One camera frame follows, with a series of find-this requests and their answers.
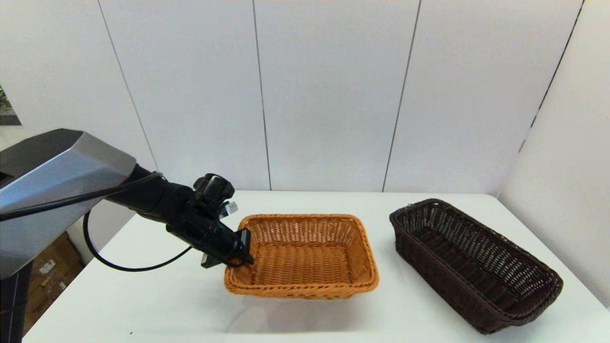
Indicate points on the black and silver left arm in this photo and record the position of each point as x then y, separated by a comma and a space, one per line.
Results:
57, 176

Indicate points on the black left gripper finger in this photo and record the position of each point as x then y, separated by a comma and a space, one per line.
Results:
244, 260
212, 263

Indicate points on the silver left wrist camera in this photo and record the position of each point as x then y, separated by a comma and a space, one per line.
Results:
230, 208

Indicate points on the dark brown wicker basket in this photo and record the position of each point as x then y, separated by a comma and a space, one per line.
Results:
476, 267

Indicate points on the orange wicker basket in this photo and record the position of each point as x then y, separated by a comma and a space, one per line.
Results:
305, 267

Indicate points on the cardboard box with white label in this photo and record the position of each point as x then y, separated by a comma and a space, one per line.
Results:
57, 296
47, 255

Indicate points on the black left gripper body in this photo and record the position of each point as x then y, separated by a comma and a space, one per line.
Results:
209, 238

